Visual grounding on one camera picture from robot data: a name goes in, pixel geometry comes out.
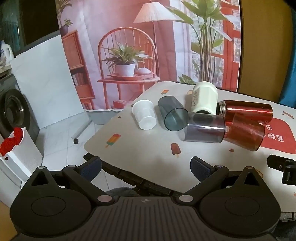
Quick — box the white pole with black tip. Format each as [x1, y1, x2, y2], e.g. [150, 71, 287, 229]
[72, 120, 91, 144]

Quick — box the blue curtain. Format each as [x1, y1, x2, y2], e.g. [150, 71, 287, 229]
[279, 14, 296, 106]

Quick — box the red metallic bottle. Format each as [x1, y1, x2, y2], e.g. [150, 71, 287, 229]
[216, 100, 273, 127]

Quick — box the grey washing machine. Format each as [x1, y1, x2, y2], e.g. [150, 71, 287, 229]
[0, 67, 40, 149]

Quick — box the popsicle print tablecloth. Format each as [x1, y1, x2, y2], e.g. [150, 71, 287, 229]
[84, 81, 296, 212]

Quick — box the printed room scene backdrop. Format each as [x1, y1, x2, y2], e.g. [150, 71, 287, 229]
[55, 0, 242, 112]

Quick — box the red cloth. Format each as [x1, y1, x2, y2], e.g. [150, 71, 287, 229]
[0, 127, 25, 156]

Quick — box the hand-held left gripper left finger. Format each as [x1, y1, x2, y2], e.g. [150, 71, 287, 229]
[30, 156, 114, 206]

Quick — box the blue-grey transparent cup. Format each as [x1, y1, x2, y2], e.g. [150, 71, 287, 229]
[158, 96, 189, 132]

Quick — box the cream white cup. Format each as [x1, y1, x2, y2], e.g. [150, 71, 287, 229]
[190, 81, 218, 114]

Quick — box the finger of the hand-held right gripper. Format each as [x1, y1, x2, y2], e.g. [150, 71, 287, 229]
[267, 154, 296, 170]
[282, 165, 296, 185]

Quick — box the cardboard box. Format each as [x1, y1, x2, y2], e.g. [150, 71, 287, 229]
[0, 199, 18, 237]

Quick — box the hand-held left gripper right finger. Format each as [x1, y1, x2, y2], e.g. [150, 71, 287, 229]
[178, 156, 267, 206]

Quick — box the white detergent bottle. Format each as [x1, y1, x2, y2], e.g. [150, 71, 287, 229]
[0, 40, 14, 62]

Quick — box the red transparent cup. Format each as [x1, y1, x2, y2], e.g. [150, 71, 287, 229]
[224, 113, 265, 151]

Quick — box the white plastic cup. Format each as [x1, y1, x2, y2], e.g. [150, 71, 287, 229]
[132, 100, 157, 131]

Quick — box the white bin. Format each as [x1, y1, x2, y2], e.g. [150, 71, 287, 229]
[0, 127, 43, 186]

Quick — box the white board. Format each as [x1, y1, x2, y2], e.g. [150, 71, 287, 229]
[10, 35, 90, 129]

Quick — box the grey transparent cup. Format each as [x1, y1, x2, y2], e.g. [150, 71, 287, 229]
[180, 112, 226, 142]

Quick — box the black table frame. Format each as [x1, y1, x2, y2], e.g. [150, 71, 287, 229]
[83, 152, 185, 196]

